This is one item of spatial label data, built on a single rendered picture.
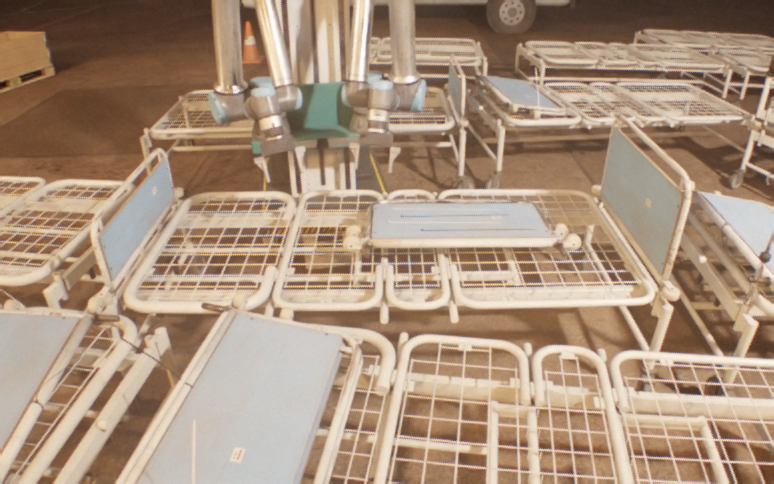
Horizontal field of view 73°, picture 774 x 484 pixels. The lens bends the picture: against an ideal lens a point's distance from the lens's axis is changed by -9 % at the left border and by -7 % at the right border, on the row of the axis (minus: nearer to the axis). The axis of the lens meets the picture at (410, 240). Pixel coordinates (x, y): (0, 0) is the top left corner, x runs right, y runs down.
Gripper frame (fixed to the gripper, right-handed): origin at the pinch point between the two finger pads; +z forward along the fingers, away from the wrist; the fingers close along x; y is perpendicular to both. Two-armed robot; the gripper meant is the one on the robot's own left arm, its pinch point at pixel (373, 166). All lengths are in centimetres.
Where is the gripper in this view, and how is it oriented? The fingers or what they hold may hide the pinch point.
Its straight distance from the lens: 224.6
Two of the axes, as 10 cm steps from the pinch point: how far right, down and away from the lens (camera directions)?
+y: 0.8, 1.3, -9.9
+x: 9.9, 0.9, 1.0
